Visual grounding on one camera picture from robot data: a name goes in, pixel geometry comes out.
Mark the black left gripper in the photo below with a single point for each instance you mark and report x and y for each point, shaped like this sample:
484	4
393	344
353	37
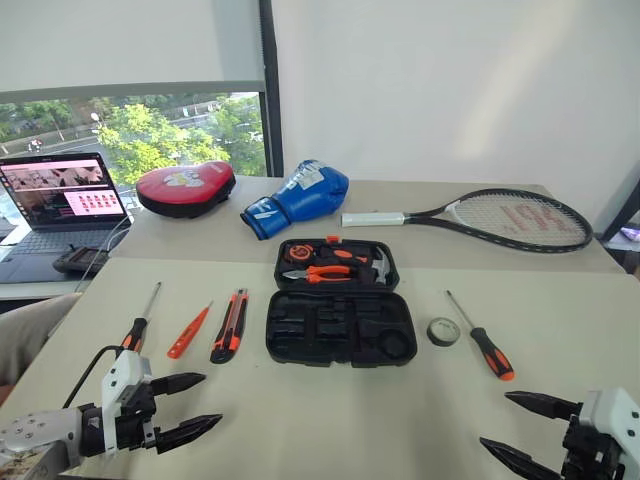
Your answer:
132	430

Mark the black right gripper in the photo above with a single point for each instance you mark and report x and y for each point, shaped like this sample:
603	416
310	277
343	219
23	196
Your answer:
590	457

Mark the orange test pen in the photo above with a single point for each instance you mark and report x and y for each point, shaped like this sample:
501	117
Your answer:
185	337

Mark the orange black utility knife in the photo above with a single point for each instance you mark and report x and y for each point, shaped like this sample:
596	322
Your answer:
227	335

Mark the black tape roll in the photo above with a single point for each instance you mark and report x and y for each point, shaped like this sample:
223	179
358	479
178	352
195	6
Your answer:
440	342

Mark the black tool case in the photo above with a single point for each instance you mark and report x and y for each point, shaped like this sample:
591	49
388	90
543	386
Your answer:
340	345

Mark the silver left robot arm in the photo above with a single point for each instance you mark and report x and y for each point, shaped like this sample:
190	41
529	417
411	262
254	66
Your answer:
35	432

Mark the beige chair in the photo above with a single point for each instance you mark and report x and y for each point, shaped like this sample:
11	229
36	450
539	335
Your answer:
25	330

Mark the black handheld controller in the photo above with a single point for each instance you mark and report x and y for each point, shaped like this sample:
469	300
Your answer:
80	260

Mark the orange black tape measure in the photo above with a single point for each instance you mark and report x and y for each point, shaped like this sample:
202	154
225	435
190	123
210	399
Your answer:
299	251

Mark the red black punch mitt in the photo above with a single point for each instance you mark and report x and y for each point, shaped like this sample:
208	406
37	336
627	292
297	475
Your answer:
185	190

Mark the purple item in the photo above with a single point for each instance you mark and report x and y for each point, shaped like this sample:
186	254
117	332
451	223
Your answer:
631	233

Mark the silver claw hammer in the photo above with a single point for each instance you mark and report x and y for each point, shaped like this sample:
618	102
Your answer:
382	265

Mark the blue boxing glove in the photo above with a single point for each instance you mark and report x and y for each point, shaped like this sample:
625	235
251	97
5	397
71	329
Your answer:
305	195

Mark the dark open laptop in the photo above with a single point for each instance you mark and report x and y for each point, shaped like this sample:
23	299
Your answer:
60	190

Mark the black tennis racket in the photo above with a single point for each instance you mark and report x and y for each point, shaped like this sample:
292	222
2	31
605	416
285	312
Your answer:
372	218

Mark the white roller blind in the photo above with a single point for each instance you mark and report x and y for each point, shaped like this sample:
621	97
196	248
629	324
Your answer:
125	40

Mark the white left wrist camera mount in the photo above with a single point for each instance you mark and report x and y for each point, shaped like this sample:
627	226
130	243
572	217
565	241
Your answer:
122	372

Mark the black metal frame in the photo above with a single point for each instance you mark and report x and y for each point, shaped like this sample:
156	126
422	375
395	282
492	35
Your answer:
625	200

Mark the black window post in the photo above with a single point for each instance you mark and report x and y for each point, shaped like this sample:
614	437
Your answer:
270	100

